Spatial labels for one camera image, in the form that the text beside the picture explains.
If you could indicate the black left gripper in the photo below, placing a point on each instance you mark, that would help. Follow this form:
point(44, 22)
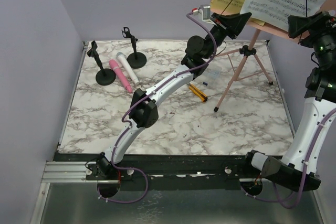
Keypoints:
point(232, 23)

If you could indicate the pink music stand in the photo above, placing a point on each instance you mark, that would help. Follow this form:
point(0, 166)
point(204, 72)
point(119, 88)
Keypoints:
point(244, 61)

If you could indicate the black round-base mic stand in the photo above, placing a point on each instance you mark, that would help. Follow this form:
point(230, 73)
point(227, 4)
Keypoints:
point(136, 59)

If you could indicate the white toy microphone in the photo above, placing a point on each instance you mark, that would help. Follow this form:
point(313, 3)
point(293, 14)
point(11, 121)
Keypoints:
point(122, 59)

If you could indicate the pink toy microphone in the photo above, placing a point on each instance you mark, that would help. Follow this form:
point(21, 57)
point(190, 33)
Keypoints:
point(115, 67)

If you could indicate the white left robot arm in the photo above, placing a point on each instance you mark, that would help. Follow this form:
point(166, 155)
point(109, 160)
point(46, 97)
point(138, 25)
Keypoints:
point(143, 111)

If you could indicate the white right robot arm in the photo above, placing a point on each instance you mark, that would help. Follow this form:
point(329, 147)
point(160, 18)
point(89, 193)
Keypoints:
point(296, 169)

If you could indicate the clear plastic organizer box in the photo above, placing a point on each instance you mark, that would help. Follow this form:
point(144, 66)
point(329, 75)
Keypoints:
point(210, 77)

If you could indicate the yellow utility knife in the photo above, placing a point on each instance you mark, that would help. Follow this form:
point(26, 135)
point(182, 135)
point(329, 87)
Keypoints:
point(203, 97)

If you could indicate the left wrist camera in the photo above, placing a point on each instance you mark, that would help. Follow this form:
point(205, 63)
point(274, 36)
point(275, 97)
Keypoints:
point(203, 13)

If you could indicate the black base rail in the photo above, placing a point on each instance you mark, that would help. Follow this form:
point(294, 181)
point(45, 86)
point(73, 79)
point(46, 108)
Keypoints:
point(175, 172)

